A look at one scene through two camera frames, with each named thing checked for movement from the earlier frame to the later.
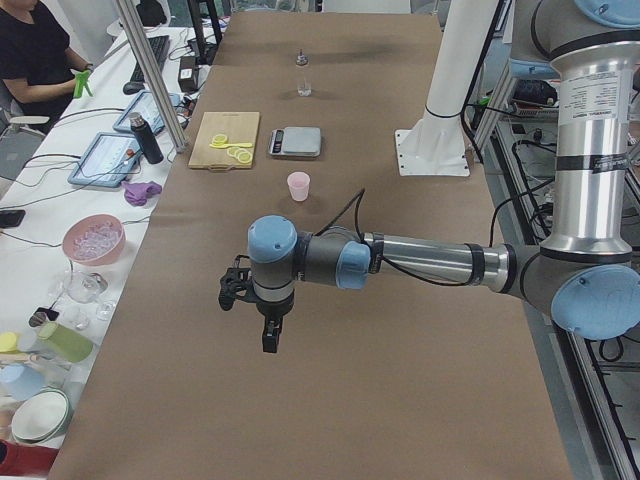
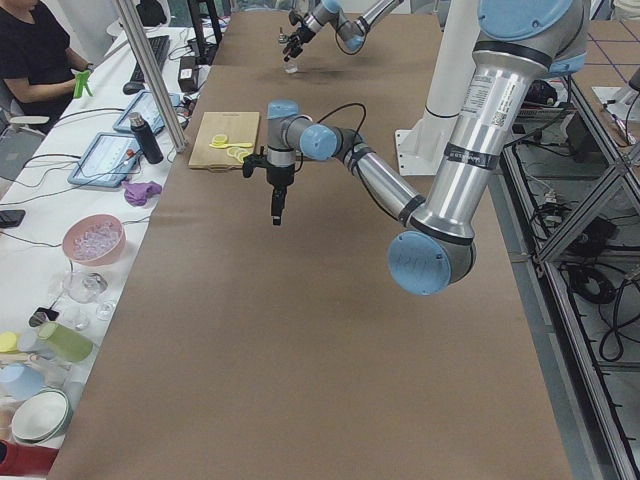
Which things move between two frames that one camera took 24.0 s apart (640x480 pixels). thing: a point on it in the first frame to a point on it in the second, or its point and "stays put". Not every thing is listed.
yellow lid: [8, 343] stays put
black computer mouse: [133, 87] stays put
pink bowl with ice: [95, 239] stays put
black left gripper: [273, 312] to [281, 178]
